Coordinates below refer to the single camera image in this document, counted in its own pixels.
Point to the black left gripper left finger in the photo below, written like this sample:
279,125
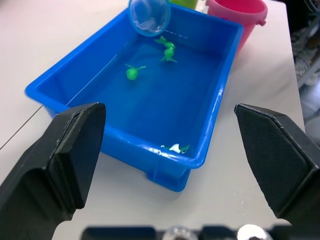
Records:
50,170

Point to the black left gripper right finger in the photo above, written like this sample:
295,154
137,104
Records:
280,160

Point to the blue rimmed fish net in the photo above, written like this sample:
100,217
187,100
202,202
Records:
150,17

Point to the green toy fish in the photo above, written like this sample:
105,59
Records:
168,53
166,42
132,73

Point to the blue plastic tub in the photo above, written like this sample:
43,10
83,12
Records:
160,100

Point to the pink plastic bucket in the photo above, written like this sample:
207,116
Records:
237,20

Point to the green plastic bucket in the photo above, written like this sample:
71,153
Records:
183,3

